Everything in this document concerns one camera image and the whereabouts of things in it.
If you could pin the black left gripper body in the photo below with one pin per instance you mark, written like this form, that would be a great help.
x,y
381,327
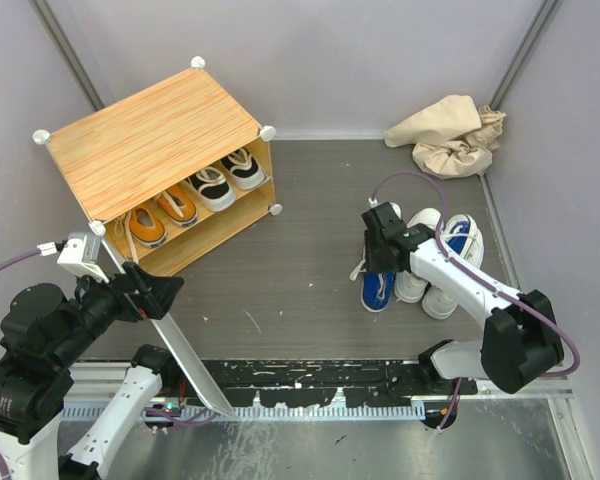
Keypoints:
x,y
102,302

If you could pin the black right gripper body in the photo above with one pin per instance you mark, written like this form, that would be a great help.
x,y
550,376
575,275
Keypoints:
x,y
375,259

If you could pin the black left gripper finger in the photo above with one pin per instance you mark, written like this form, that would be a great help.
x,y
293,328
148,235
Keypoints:
x,y
137,283
158,295

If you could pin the blue sneaker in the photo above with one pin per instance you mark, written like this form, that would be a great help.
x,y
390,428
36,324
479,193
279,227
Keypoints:
x,y
376,289

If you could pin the orange sneaker one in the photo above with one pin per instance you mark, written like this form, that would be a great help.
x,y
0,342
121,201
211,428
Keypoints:
x,y
178,206
140,225

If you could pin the black white sneaker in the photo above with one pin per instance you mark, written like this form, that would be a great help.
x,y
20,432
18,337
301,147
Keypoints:
x,y
212,188
244,169

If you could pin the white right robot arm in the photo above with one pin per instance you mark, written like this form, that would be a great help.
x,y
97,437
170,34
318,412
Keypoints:
x,y
520,339

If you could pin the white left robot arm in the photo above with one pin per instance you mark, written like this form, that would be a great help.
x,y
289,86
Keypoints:
x,y
44,334

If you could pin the wooden shoe cabinet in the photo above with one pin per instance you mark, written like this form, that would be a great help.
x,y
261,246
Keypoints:
x,y
127,153

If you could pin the blue sneaker far one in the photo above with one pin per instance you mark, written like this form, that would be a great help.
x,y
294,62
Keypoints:
x,y
461,233

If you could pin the beige cloth bag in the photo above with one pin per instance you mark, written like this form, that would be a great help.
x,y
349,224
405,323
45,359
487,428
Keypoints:
x,y
452,138

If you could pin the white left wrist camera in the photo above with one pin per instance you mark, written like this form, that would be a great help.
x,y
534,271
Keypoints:
x,y
78,255

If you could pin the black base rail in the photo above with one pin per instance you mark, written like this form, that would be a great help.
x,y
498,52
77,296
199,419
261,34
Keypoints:
x,y
271,390

